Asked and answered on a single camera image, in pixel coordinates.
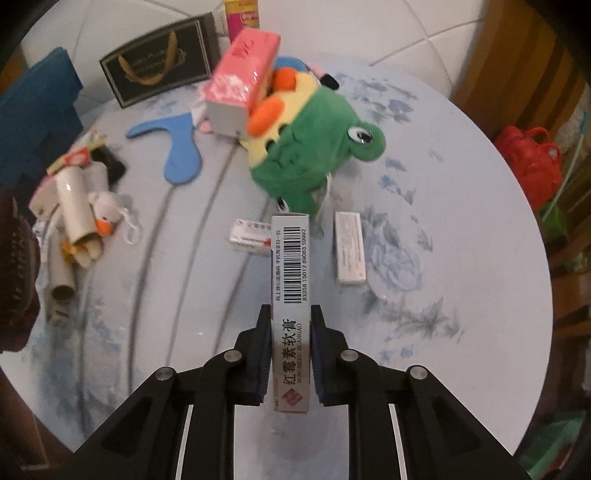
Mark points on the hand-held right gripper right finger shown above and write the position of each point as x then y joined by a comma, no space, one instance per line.
318,360

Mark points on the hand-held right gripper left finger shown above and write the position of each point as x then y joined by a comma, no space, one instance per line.
264,360

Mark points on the grey ointment box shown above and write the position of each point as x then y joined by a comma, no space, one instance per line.
291,277

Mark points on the blue fabric storage box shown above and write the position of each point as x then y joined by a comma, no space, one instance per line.
41,115

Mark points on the long white box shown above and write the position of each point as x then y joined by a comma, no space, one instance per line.
350,249

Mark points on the white and red medicine box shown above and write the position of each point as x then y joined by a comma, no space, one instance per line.
249,235

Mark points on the floral printed bedsheet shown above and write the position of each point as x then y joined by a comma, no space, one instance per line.
438,230

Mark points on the small white duck plush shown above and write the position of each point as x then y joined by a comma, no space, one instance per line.
108,214

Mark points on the blue curved foam piece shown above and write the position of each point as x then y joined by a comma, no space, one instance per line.
182,157

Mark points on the green frog hooded duck plush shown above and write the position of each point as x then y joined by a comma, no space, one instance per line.
318,138

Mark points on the small black pouch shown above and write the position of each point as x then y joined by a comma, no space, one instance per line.
111,164

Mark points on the dark brown cloth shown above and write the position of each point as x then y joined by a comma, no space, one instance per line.
18,277

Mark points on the printed snack packet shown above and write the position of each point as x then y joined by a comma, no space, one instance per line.
76,154

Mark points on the pig plush in blue clothes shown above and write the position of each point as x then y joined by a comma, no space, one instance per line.
323,78

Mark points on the red plastic bag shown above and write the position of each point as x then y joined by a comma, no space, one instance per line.
528,161

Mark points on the pink tissue pack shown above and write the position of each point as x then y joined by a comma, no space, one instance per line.
240,69

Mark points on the black gift bag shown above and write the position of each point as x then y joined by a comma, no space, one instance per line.
157,60

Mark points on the white padded headboard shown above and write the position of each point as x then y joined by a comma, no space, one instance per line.
369,27

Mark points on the pink and yellow tube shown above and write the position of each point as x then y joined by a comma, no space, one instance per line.
241,16

